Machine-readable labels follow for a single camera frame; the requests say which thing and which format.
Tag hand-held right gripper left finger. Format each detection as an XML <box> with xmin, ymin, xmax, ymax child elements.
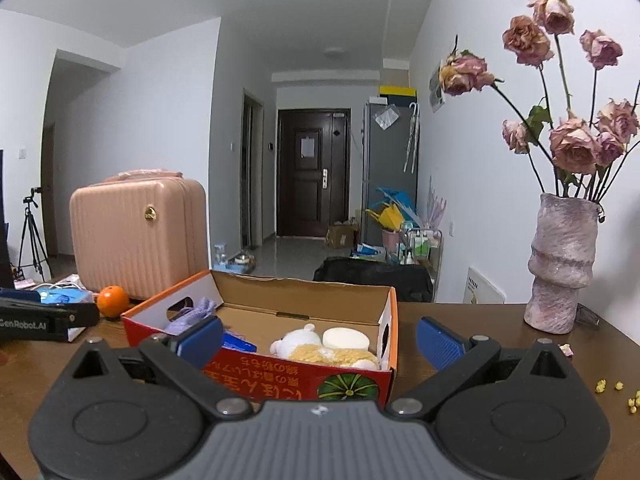
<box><xmin>70</xmin><ymin>316</ymin><xmax>252</xmax><ymax>420</ymax></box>

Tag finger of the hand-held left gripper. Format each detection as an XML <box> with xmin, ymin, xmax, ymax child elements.
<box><xmin>0</xmin><ymin>287</ymin><xmax>42</xmax><ymax>304</ymax></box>
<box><xmin>0</xmin><ymin>298</ymin><xmax>101</xmax><ymax>329</ymax></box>

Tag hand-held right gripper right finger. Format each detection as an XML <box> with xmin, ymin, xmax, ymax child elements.
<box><xmin>385</xmin><ymin>316</ymin><xmax>568</xmax><ymax>420</ymax></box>

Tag lavender drawstring pouch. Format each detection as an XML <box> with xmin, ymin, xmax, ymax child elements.
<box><xmin>164</xmin><ymin>297</ymin><xmax>225</xmax><ymax>336</ymax></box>

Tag blue tissue packet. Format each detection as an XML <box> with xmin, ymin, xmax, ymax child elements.
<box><xmin>220</xmin><ymin>330</ymin><xmax>258</xmax><ymax>356</ymax></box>

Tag red cardboard box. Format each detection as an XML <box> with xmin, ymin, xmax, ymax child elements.
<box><xmin>121</xmin><ymin>269</ymin><xmax>398</xmax><ymax>408</ymax></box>

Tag white round sponge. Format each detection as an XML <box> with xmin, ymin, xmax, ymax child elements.
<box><xmin>322</xmin><ymin>327</ymin><xmax>372</xmax><ymax>352</ymax></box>

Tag white sheep plush toy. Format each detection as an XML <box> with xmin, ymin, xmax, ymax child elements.
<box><xmin>270</xmin><ymin>324</ymin><xmax>381</xmax><ymax>371</ymax></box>

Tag blue tissue pack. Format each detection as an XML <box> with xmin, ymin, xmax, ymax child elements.
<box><xmin>35</xmin><ymin>282</ymin><xmax>97</xmax><ymax>343</ymax></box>

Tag orange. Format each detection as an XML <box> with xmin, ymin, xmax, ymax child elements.
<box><xmin>96</xmin><ymin>285</ymin><xmax>130</xmax><ymax>318</ymax></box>

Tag white rectangular board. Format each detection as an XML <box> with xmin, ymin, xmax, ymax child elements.
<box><xmin>467</xmin><ymin>266</ymin><xmax>508</xmax><ymax>304</ymax></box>

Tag black tripod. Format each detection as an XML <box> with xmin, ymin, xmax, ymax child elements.
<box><xmin>12</xmin><ymin>187</ymin><xmax>53</xmax><ymax>283</ymax></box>

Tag pink ribbed suitcase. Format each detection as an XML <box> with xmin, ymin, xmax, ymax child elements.
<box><xmin>69</xmin><ymin>170</ymin><xmax>209</xmax><ymax>306</ymax></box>

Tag purple feather decoration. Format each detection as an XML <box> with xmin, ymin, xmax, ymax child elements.
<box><xmin>422</xmin><ymin>176</ymin><xmax>448</xmax><ymax>231</ymax></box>

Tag blue and yellow plastic toy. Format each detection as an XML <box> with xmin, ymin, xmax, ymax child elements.
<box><xmin>366</xmin><ymin>187</ymin><xmax>417</xmax><ymax>233</ymax></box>

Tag brown cardboard box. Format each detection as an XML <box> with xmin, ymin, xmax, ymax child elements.
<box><xmin>326</xmin><ymin>224</ymin><xmax>360</xmax><ymax>250</ymax></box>

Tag pink textured vase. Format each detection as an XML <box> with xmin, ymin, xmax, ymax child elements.
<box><xmin>524</xmin><ymin>192</ymin><xmax>600</xmax><ymax>335</ymax></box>

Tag grey refrigerator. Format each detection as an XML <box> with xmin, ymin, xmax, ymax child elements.
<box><xmin>362</xmin><ymin>101</ymin><xmax>420</xmax><ymax>248</ymax></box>

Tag dark brown entrance door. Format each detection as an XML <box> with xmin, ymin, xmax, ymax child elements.
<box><xmin>276</xmin><ymin>108</ymin><xmax>352</xmax><ymax>238</ymax></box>

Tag scattered yellow flower buds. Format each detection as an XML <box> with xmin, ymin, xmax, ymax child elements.
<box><xmin>594</xmin><ymin>379</ymin><xmax>640</xmax><ymax>415</ymax></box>

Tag clear folded umbrella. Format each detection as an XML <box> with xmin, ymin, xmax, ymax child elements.
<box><xmin>404</xmin><ymin>101</ymin><xmax>421</xmax><ymax>173</ymax></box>

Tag clear plastic bag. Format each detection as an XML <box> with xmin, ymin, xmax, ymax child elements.
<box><xmin>374</xmin><ymin>105</ymin><xmax>401</xmax><ymax>131</ymax></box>

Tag bunch of dried roses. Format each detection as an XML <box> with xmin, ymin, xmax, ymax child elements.
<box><xmin>439</xmin><ymin>0</ymin><xmax>640</xmax><ymax>203</ymax></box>

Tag wire cart with bottles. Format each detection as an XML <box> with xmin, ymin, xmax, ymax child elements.
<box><xmin>397</xmin><ymin>227</ymin><xmax>444</xmax><ymax>267</ymax></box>

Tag side door frame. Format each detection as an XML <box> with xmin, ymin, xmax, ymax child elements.
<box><xmin>241</xmin><ymin>89</ymin><xmax>265</xmax><ymax>248</ymax></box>

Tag white wall electrical panel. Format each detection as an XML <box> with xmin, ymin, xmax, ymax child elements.
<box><xmin>429</xmin><ymin>60</ymin><xmax>447</xmax><ymax>113</ymax></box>

